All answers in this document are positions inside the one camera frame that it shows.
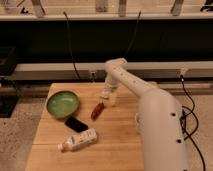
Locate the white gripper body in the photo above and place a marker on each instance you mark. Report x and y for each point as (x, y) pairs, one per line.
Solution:
(111, 84)

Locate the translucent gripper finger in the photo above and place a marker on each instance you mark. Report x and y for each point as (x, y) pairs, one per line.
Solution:
(112, 99)

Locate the white sponge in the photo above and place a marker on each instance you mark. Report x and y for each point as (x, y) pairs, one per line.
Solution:
(105, 94)

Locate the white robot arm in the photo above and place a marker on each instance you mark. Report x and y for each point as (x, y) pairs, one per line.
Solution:
(159, 115)

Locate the green ceramic bowl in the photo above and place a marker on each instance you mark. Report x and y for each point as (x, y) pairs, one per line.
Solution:
(62, 104)

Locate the white paper cup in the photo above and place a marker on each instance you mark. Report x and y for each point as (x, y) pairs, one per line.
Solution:
(137, 123)

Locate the black smartphone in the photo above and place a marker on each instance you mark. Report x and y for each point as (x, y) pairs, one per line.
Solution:
(75, 124)

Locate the white plastic bottle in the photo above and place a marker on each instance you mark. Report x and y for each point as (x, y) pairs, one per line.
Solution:
(78, 141)

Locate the black box at left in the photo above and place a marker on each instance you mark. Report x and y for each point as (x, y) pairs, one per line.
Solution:
(8, 63)

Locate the white wall power outlet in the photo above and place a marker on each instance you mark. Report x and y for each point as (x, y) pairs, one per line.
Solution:
(92, 75)

